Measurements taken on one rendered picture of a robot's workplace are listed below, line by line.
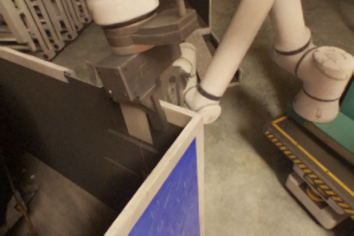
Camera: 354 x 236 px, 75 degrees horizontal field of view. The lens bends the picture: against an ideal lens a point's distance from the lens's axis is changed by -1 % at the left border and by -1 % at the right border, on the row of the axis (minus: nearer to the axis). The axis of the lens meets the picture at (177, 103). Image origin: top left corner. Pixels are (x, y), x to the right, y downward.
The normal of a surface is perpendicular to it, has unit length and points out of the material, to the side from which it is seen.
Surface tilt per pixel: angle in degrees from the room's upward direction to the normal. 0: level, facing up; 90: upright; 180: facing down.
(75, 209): 0
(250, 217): 0
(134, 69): 80
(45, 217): 0
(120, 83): 90
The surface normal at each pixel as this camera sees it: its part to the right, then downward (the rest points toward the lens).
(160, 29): -0.16, 0.61
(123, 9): 0.20, 0.52
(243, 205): -0.08, -0.75
